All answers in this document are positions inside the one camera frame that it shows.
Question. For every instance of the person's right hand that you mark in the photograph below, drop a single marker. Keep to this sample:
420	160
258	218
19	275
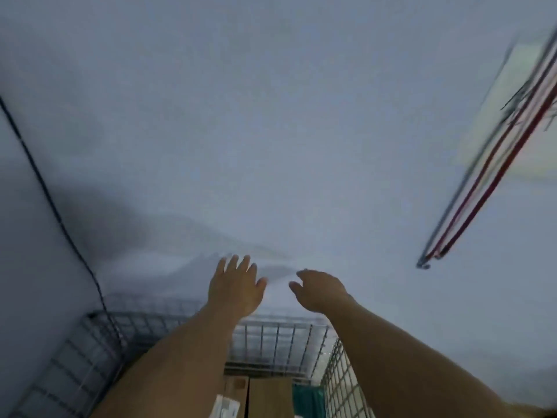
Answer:
323	293

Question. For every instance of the person's left thumb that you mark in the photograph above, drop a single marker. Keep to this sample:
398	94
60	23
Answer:
261	286

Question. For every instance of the person's left little finger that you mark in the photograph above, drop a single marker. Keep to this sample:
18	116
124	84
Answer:
221	265

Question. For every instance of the person's right forearm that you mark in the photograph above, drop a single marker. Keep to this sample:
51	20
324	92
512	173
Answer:
404	370

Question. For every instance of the person's left forearm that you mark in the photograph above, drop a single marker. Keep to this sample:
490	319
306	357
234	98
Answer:
174	370

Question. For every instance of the cardboard box with white label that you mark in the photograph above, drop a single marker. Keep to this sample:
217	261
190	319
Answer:
237	389

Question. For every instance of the rectangular ceiling light panel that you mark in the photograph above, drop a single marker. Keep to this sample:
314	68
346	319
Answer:
507	95

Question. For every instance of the plain cardboard box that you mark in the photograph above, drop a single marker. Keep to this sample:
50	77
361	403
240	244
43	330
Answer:
269	398

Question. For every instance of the person's left middle finger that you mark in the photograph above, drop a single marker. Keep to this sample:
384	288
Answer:
244	263

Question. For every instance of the person's left hand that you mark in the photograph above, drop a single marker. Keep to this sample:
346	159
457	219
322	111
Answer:
233	289

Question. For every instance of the person's right thumb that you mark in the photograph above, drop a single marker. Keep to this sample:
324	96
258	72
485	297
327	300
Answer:
296	289

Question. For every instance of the teal package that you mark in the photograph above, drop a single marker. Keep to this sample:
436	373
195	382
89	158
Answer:
308	402

